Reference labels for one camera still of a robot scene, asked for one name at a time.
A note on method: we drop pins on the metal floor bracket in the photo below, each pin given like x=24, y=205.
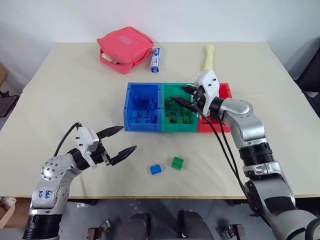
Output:
x=100, y=231
x=231, y=232

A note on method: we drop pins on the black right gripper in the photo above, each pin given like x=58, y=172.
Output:
x=199, y=97

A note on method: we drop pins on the cream tablecloth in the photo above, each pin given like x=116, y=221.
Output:
x=75, y=95

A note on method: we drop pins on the red plastic bin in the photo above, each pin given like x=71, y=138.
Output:
x=225, y=90

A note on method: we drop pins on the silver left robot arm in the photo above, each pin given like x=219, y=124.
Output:
x=50, y=185

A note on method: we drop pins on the blue plastic bin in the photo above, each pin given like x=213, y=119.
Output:
x=130, y=125

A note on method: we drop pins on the small cardboard box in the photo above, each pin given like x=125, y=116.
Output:
x=2, y=75

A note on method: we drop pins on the pink fabric pouch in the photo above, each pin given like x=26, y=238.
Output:
x=125, y=45

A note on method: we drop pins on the dark rounded shape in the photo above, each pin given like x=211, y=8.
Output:
x=136, y=226

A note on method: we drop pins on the blue and white carton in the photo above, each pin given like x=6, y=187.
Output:
x=155, y=60

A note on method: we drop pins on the green plastic bin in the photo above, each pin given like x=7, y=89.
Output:
x=175, y=127

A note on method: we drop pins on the black chair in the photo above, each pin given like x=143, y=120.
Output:
x=310, y=72

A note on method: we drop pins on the black stool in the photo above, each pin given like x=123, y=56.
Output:
x=7, y=102

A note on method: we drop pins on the cream foam bone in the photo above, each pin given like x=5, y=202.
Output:
x=208, y=57

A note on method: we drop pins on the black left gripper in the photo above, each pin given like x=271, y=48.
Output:
x=100, y=158

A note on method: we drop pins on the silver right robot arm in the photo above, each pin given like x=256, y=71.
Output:
x=247, y=125

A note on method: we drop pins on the green toy block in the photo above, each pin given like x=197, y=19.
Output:
x=171, y=103
x=183, y=117
x=178, y=163

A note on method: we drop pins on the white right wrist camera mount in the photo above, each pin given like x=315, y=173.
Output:
x=210, y=85

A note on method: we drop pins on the blue toy block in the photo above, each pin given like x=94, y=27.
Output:
x=152, y=105
x=155, y=170
x=140, y=119

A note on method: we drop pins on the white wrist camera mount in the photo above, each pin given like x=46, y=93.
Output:
x=210, y=85
x=86, y=140

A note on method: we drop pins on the brown cardboard box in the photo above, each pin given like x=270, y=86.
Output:
x=11, y=212

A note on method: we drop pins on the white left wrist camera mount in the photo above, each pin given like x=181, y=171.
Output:
x=86, y=140

